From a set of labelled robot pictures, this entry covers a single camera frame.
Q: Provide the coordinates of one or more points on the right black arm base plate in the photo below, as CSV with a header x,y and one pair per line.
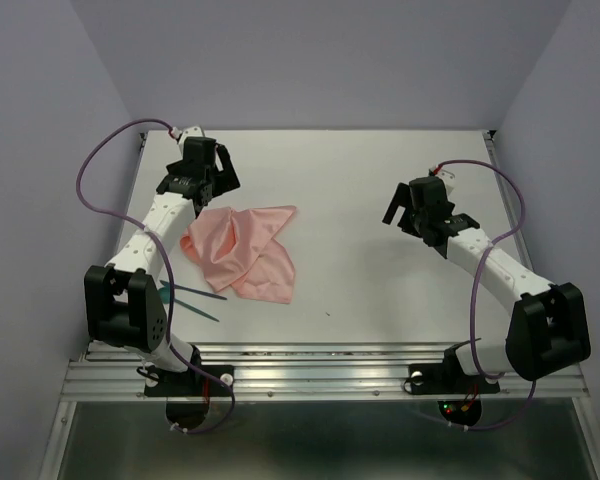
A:
x,y
436,379

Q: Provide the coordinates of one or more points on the pink satin napkin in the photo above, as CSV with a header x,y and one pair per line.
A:
x,y
239,250

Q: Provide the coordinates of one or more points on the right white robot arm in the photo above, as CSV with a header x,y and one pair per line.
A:
x,y
548,329

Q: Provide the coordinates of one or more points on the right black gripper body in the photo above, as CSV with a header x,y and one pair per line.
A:
x,y
417,216

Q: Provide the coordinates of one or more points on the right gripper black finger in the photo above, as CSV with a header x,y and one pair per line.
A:
x,y
406,223
398,200

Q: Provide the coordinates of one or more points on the teal plastic utensil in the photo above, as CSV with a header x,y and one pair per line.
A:
x,y
167,284

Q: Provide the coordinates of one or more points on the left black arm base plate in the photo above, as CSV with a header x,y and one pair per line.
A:
x,y
183,384

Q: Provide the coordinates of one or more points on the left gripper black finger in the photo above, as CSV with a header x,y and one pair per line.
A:
x,y
224,182
223,158

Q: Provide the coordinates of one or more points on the teal plastic spoon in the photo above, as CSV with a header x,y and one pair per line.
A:
x,y
165,297

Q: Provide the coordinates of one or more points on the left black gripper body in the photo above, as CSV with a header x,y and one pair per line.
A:
x,y
174,169

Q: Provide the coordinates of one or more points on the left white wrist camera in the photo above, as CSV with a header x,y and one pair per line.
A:
x,y
181,135

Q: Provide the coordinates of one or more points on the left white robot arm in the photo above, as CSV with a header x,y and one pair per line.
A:
x,y
123,306

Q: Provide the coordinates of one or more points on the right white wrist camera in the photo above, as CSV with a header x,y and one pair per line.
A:
x,y
447,177

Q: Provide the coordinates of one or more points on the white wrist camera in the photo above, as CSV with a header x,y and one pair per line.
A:
x,y
181,135
447,177

